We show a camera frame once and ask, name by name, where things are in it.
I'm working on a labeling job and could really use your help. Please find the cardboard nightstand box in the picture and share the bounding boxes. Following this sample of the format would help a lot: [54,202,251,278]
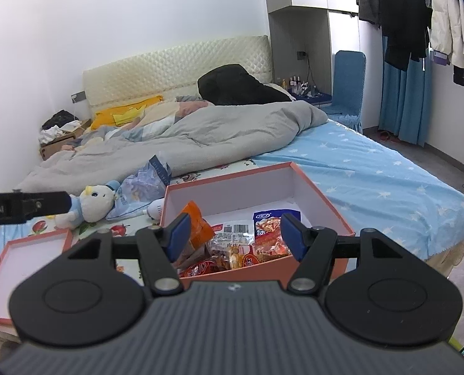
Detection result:
[40,119,92,161]

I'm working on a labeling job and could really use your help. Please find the group of cosmetic bottles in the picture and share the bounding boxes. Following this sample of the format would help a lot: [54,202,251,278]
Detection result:
[277,75,319,96]

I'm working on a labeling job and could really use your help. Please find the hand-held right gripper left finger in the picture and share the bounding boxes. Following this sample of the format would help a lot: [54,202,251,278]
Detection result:
[66,213,194,298]

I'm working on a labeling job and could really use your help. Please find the grey duvet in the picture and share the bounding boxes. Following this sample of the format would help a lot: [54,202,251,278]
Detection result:
[15,101,328,196]

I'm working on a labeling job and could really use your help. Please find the clear snack packet white label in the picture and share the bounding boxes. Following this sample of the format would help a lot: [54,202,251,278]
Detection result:
[210,221,256,270]

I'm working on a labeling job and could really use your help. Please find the pastel patchwork quilt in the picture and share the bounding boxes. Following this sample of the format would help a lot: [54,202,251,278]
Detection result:
[62,99,215,153]

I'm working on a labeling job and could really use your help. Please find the orange snack packet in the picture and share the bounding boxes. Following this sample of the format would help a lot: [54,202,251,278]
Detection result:
[177,201,215,266]

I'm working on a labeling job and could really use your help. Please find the blue covered chair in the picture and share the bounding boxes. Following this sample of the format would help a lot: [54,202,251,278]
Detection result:
[326,50,366,133]

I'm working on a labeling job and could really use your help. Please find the pink cardboard box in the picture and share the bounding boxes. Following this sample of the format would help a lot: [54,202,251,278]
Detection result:
[159,162,356,282]

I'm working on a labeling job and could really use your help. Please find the purple tissue pack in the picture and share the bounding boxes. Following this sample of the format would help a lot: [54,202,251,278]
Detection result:
[107,155,172,219]

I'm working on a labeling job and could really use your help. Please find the floral bed mat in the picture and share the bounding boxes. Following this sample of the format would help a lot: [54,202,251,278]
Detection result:
[0,156,295,278]

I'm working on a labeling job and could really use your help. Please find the blue curtain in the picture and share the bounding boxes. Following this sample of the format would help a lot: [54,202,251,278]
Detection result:
[378,35,432,147]

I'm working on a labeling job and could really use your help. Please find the blue star bed sheet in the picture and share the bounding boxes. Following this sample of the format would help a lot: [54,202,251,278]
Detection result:
[251,119,464,270]

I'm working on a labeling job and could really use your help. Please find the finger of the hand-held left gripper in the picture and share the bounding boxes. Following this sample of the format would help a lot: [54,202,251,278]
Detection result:
[28,191,72,217]

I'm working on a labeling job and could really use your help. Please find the pink box lid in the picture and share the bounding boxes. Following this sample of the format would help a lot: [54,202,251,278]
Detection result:
[0,227,73,326]

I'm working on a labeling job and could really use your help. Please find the long black coat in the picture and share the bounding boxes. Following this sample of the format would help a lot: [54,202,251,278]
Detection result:
[378,0,432,72]

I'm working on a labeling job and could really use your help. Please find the blue snack packet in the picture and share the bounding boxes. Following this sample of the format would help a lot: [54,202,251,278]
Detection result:
[253,210,301,262]

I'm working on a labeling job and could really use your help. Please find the red snack packet white print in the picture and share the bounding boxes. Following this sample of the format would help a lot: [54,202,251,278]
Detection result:
[179,260,217,278]

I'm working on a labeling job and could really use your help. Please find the pile of clothes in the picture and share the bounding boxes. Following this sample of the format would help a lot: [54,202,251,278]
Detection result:
[40,109,82,145]

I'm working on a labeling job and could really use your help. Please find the cream padded headboard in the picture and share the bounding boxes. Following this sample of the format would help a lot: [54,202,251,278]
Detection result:
[83,35,274,126]

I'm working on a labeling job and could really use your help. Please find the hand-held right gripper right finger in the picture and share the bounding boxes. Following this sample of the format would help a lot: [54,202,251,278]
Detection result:
[281,214,408,297]

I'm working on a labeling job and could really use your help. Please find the black down jacket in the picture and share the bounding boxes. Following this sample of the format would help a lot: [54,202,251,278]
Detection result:
[198,63,295,106]

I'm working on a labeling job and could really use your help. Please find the plush duck toy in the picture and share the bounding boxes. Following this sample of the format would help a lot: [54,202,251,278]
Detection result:
[54,180,121,230]

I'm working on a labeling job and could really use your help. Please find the yellow pillow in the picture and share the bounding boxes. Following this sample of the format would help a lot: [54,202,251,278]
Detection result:
[90,94,165,130]

